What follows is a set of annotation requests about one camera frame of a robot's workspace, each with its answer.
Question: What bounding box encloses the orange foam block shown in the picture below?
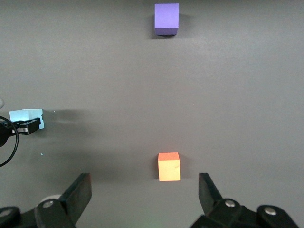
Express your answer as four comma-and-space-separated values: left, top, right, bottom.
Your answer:
158, 152, 181, 182

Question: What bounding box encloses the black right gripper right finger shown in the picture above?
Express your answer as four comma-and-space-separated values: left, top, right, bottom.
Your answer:
190, 172, 260, 228

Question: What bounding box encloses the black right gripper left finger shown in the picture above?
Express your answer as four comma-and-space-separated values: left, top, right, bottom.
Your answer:
34, 172, 92, 228

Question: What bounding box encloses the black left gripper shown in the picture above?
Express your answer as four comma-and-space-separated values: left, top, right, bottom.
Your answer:
0, 116, 41, 148

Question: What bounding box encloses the light blue foam block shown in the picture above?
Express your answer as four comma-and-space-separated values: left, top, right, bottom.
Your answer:
9, 108, 46, 131

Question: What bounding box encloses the purple foam block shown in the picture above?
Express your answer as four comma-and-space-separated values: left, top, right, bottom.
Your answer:
154, 3, 180, 36

